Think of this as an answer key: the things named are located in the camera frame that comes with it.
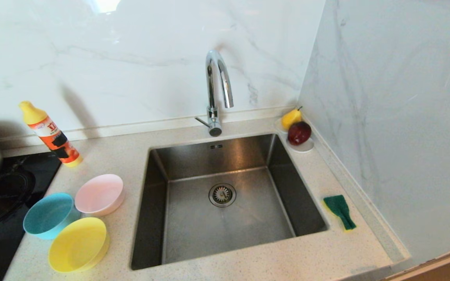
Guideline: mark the small white dish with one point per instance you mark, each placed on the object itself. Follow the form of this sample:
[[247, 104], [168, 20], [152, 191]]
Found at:
[[305, 148]]

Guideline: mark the yellow pear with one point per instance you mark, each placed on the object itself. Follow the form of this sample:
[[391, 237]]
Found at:
[[290, 118]]

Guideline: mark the blue plastic bowl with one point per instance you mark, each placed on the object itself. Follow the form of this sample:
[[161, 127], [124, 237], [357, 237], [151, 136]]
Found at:
[[49, 216]]

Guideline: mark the metal sink drain strainer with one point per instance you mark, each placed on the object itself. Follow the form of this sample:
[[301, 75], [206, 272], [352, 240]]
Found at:
[[222, 195]]

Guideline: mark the yellow plastic bowl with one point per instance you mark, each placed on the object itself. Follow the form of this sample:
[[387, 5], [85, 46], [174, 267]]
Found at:
[[78, 245]]

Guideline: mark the orange dish soap bottle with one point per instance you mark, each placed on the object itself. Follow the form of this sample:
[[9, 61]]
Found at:
[[49, 130]]

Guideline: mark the chrome gooseneck faucet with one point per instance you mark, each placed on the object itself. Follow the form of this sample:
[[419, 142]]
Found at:
[[210, 90]]

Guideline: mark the green and yellow sponge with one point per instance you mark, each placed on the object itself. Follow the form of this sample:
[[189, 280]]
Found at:
[[338, 207]]

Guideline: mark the stainless steel sink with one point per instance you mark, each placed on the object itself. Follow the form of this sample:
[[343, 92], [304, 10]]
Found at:
[[193, 226]]

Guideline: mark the pink plastic bowl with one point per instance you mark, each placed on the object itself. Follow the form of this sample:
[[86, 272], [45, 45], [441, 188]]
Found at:
[[100, 195]]

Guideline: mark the red apple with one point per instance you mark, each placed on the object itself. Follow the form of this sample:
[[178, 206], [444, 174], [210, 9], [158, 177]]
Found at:
[[299, 133]]

